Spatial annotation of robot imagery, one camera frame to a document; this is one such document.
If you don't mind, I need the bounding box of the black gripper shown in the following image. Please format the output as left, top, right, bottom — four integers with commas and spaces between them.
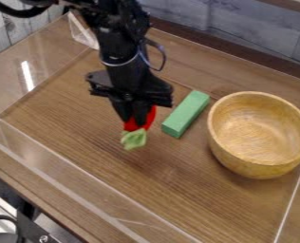
85, 55, 172, 126

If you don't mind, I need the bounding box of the red felt strawberry toy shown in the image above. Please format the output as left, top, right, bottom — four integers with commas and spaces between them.
119, 105, 157, 152

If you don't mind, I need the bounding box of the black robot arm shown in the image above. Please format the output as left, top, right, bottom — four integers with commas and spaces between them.
0, 0, 172, 131

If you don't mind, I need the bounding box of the green rectangular block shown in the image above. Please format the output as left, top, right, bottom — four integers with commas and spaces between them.
161, 90, 210, 139

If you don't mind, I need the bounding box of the light wooden bowl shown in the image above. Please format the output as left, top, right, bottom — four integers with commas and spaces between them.
207, 91, 300, 179

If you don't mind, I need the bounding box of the black equipment bottom left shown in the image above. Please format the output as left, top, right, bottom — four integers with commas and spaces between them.
0, 214, 61, 243

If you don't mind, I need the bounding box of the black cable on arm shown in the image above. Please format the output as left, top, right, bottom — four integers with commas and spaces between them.
137, 37, 167, 72

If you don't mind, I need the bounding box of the clear acrylic tray enclosure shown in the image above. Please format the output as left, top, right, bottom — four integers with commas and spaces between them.
0, 15, 300, 243

